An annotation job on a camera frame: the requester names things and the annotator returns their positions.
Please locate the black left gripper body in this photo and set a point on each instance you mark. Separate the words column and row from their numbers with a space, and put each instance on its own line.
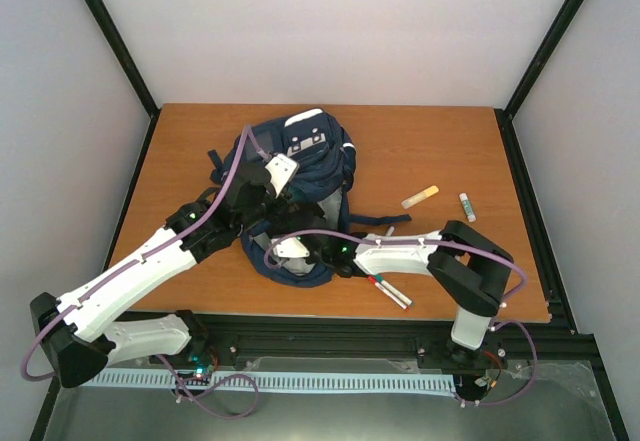
column 279, row 216

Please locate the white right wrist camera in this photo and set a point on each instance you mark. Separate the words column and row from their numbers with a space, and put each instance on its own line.
column 291, row 248

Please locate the black aluminium frame rail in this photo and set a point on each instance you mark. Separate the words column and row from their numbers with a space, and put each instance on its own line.
column 325, row 336

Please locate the light blue slotted cable duct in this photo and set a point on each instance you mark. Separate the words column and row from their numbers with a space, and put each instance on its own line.
column 279, row 382

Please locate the yellow highlighter pen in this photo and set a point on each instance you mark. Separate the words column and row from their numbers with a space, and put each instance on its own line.
column 420, row 197

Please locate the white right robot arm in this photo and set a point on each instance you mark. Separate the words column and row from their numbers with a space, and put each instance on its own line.
column 473, row 270

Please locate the navy blue backpack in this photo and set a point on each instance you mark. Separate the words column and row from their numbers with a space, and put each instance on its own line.
column 326, row 158

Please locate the red cap whiteboard marker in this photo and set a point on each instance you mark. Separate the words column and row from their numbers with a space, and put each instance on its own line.
column 387, row 293

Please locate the green cap whiteboard marker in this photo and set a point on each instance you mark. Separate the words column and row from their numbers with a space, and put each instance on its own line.
column 394, row 290

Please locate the white glue stick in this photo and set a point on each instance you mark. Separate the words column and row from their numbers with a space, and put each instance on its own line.
column 467, row 207

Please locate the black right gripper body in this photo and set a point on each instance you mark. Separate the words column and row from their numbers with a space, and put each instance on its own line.
column 324, row 260

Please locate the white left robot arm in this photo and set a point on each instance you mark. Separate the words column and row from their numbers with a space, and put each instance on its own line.
column 80, row 332

